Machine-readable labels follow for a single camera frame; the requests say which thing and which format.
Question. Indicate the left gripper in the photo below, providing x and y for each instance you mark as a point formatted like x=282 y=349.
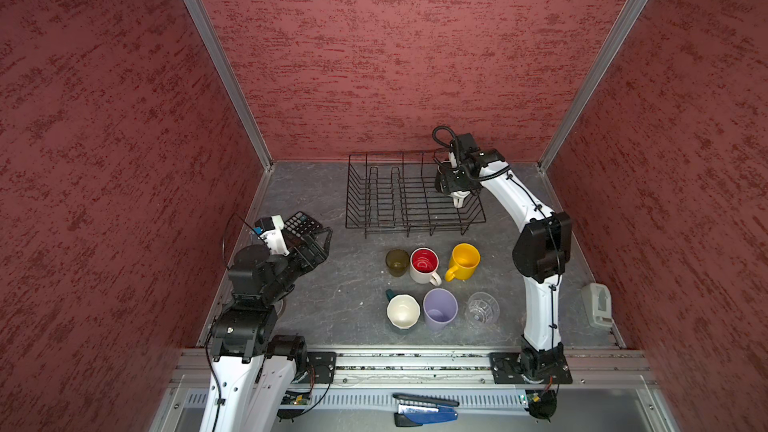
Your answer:
x=319 y=252

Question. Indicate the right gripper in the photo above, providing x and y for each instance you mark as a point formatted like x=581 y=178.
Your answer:
x=451 y=185

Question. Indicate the tall white faceted mug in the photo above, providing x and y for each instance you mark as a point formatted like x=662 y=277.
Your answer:
x=458 y=198

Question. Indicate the white cup teal outside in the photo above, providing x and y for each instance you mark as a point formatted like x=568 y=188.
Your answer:
x=403 y=310

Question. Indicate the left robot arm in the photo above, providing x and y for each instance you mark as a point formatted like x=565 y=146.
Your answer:
x=251 y=368

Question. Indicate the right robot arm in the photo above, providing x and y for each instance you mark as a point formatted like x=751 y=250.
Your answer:
x=540 y=255

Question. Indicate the black calculator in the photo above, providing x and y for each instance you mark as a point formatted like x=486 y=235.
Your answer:
x=301 y=224

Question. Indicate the yellow mug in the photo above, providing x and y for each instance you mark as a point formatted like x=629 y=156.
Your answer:
x=465 y=258

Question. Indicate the olive green glass cup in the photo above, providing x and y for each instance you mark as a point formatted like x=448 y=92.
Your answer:
x=397 y=262

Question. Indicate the white mug red inside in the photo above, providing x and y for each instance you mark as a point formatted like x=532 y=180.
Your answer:
x=423 y=267

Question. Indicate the lavender cup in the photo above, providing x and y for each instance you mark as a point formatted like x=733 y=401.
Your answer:
x=440 y=308

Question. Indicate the clear glass cup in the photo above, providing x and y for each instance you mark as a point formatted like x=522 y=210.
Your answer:
x=482 y=309

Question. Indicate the left circuit board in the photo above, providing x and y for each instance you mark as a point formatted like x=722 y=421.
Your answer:
x=297 y=398

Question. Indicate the circuit board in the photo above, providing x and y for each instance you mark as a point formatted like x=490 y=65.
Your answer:
x=542 y=405
x=297 y=398

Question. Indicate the white plastic device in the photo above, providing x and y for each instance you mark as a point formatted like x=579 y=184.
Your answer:
x=598 y=305

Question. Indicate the blue black stapler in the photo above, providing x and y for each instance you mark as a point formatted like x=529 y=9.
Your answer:
x=417 y=410

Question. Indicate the right circuit board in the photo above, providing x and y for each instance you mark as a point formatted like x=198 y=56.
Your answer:
x=542 y=405

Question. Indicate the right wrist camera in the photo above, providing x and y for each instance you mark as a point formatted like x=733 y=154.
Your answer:
x=463 y=146

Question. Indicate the black wire dish rack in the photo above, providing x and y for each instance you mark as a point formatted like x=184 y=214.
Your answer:
x=397 y=192

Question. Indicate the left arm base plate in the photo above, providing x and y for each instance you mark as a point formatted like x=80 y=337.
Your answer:
x=317 y=367

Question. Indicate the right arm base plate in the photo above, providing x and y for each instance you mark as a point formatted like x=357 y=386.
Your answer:
x=507 y=370

